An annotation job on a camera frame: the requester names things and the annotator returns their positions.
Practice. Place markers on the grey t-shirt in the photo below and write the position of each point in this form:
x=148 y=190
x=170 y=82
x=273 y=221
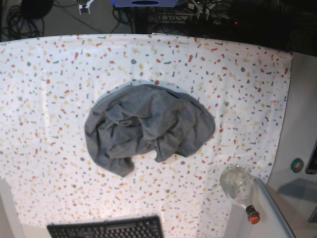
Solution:
x=135 y=120

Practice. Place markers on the clear bottle with orange cap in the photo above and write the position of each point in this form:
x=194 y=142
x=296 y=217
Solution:
x=237 y=185

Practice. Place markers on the black keyboard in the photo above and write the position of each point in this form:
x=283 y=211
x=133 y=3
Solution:
x=144 y=227

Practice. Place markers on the black power strip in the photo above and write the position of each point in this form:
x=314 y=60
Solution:
x=212 y=18

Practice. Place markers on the terrazzo pattern tablecloth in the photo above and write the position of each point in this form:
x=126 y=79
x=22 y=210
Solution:
x=48 y=86

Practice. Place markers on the blue box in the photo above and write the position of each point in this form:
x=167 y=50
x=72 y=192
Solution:
x=145 y=3

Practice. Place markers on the green tape roll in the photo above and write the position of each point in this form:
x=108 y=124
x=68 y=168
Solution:
x=297 y=165

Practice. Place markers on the smartphone at right edge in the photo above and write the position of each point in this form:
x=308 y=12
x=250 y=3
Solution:
x=311 y=168

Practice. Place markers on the grey metal rail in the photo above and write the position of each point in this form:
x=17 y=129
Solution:
x=272 y=223

